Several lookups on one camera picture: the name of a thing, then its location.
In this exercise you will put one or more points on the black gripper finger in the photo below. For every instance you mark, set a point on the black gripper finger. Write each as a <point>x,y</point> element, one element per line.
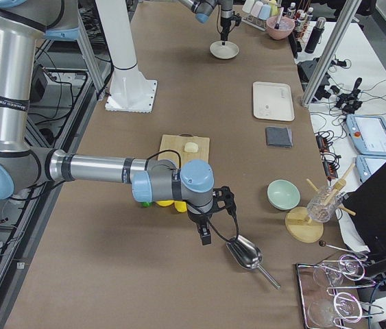
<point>206,237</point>
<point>223,40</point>

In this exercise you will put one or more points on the pink cup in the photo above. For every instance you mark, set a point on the pink cup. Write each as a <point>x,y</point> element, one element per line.
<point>256,8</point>

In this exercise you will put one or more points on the clear glass cup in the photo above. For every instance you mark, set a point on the clear glass cup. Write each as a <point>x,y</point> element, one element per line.
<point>321,208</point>

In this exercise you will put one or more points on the wooden glass stand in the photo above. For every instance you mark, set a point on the wooden glass stand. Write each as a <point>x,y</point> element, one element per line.
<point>301,226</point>

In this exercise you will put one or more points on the white wire cup rack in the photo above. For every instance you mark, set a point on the white wire cup rack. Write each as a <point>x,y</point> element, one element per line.
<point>254,19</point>

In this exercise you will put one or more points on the black thermos bottle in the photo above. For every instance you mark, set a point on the black thermos bottle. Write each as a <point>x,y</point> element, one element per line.
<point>315,35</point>

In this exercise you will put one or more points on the grey folded cloth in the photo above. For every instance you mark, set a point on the grey folded cloth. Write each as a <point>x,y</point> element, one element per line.
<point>278,137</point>

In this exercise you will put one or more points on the yellow cup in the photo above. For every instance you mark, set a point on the yellow cup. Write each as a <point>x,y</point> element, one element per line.
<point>273,7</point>

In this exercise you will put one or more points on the aluminium frame post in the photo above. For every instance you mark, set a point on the aluminium frame post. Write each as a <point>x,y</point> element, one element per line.
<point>349,10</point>

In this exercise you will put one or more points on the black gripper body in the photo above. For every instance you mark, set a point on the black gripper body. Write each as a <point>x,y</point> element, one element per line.
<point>225,22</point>
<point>199,218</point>

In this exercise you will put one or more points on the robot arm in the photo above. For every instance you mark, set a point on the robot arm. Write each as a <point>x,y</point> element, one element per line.
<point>22,23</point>
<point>203,10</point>

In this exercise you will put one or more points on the metal scoop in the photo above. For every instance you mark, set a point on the metal scoop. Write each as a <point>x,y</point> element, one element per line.
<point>249,256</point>

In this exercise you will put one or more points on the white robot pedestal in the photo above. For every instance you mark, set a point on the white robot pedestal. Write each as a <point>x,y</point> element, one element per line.
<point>129,90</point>

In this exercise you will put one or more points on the blue teach pendant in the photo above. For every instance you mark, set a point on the blue teach pendant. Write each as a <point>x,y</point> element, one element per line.
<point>367,165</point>
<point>368,134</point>

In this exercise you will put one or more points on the mint green bowl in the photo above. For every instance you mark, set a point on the mint green bowl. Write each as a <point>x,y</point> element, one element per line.
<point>283,194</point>

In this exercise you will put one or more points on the wooden cutting board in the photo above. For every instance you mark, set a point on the wooden cutting board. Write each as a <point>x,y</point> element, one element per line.
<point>177,142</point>

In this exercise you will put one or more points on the beige rectangular tray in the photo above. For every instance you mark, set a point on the beige rectangular tray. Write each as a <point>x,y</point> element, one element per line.
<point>272,101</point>

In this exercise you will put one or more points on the pink bowl with ice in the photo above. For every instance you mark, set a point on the pink bowl with ice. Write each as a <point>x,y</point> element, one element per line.
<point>286,26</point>

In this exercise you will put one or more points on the metal wine glass rack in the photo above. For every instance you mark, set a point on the metal wine glass rack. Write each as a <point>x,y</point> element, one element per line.
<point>328,292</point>

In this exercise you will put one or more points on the white round plate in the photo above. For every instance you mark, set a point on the white round plate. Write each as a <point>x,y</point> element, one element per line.
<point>224,50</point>

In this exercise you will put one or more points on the whole yellow lemon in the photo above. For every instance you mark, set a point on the whole yellow lemon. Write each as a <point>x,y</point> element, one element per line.
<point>180,206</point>

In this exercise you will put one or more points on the white cup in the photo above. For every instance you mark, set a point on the white cup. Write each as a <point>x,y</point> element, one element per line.
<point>247,6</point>

